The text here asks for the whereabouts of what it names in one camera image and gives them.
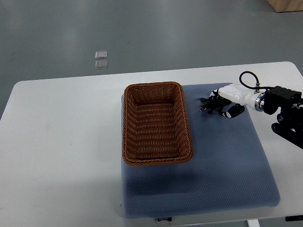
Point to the black label tag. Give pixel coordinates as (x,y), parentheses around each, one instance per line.
(169,219)

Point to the black table control panel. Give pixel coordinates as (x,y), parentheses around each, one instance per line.
(294,218)

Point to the wooden box corner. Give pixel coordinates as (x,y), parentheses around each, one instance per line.
(280,6)

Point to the upper metal floor plate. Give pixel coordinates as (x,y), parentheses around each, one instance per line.
(100,54)

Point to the dark toy crocodile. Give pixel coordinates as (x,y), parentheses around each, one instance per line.
(217,103)

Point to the blue-grey foam cushion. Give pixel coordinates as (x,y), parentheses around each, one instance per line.
(228,171)

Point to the brown wicker basket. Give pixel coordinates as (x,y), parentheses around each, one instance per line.
(155,127)

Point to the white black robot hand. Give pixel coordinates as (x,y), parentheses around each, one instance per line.
(241,95)

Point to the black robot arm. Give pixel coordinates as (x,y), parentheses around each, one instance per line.
(289,123)

